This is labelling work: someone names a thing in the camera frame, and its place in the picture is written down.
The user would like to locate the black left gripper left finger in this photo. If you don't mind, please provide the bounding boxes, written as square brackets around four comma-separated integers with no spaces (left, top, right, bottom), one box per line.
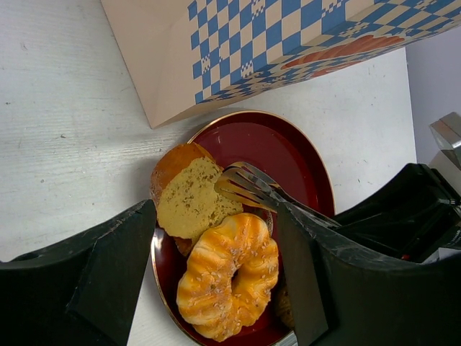
[1,200,156,345]

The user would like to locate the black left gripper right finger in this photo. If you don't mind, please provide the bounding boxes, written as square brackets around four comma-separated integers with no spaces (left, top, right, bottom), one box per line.
[277,203,460,345]

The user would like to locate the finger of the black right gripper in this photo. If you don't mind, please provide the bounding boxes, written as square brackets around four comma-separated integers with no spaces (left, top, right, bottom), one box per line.
[334,164,460,263]

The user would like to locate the metal serving tongs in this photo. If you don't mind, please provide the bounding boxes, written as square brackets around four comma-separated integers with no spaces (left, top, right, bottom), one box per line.
[214,161,341,229]

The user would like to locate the brown chocolate bread lump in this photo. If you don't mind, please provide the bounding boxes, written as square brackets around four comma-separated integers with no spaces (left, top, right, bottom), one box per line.
[274,283,295,329]

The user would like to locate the checkered paper bag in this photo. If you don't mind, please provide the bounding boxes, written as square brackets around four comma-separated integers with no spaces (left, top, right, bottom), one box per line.
[102,0,460,128]

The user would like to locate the red round plate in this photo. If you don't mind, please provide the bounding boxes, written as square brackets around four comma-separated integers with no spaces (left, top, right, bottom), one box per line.
[151,110,335,345]

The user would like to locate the round glazed ring bread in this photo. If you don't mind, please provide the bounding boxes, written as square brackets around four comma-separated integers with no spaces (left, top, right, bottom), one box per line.
[176,213,279,342]

